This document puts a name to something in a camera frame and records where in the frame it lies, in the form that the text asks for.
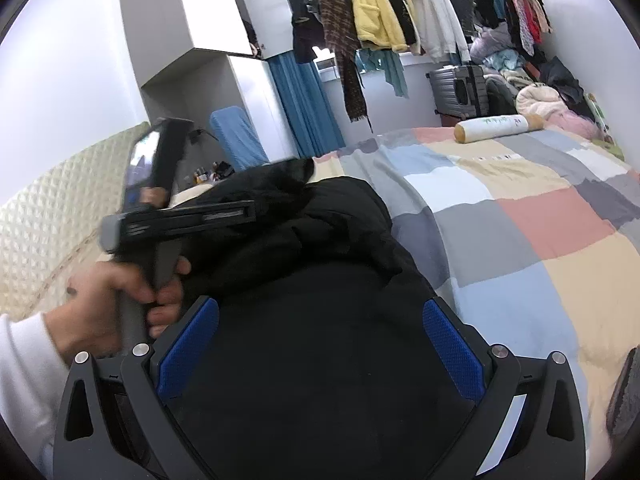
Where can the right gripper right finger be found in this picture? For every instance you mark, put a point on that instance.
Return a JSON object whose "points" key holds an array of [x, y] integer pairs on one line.
{"points": [[526, 422]]}

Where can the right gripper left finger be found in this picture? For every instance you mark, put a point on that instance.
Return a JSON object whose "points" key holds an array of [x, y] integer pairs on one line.
{"points": [[115, 421]]}

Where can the black puffer jacket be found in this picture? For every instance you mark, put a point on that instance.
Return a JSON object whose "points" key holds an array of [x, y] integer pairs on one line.
{"points": [[320, 367]]}

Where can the left forearm white sleeve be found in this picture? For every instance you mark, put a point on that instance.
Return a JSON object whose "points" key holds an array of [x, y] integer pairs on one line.
{"points": [[33, 378]]}

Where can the pile of clothes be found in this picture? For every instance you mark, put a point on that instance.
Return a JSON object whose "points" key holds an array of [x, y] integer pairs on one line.
{"points": [[508, 41]]}

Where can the left hand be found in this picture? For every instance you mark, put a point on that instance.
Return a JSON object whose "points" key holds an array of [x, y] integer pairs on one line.
{"points": [[89, 320]]}

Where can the cream quilted headboard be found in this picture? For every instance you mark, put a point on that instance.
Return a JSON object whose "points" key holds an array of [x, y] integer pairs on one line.
{"points": [[50, 229]]}

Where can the blue covered chair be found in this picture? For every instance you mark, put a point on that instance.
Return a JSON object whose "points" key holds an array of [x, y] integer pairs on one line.
{"points": [[235, 133]]}

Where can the blue curtain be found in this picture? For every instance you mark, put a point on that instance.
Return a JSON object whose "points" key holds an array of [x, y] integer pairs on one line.
{"points": [[306, 106]]}

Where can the colourful patchwork bed quilt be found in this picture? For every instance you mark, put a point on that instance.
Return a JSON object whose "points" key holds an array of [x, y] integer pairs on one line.
{"points": [[532, 239]]}

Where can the grey bedside cabinet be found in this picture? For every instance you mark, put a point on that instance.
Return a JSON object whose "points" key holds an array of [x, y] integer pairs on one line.
{"points": [[193, 57]]}

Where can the black hanging jacket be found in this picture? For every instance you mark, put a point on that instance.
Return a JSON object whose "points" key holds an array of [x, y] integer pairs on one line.
{"points": [[307, 30]]}

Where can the teal hanging garment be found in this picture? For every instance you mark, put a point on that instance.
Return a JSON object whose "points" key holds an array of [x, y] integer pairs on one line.
{"points": [[387, 62]]}

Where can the brown plaid scarf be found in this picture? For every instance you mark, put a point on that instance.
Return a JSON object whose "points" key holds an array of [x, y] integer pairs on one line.
{"points": [[341, 39]]}

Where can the yellow fleece jacket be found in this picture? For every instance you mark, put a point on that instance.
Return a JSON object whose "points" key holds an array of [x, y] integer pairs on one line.
{"points": [[377, 26]]}

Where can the cream cylindrical bolster pillow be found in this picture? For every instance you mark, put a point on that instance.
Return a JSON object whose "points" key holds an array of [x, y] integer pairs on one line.
{"points": [[486, 128]]}

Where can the grey suitcase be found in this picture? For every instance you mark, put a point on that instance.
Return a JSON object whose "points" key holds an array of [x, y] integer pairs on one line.
{"points": [[459, 91]]}

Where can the white hooded sweater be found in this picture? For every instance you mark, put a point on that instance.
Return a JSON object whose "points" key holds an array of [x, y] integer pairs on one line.
{"points": [[440, 31]]}

